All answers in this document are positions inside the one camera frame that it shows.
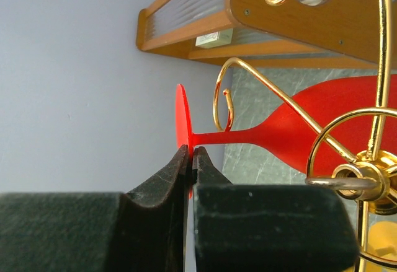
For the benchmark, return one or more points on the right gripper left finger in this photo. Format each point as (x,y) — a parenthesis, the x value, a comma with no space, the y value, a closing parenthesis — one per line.
(141,230)

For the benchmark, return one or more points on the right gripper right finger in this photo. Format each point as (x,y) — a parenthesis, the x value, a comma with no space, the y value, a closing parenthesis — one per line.
(267,227)

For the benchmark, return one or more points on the red wine glass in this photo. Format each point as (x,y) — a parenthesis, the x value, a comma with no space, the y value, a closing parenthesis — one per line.
(290,131)

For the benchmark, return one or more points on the wooden shelf rack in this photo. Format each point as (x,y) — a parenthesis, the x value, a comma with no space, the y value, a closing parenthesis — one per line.
(294,34)

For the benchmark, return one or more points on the white box on shelf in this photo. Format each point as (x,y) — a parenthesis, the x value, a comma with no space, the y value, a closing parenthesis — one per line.
(215,39)

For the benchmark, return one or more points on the gold wire glass rack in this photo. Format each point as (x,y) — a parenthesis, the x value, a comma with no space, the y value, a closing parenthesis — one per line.
(364,173)

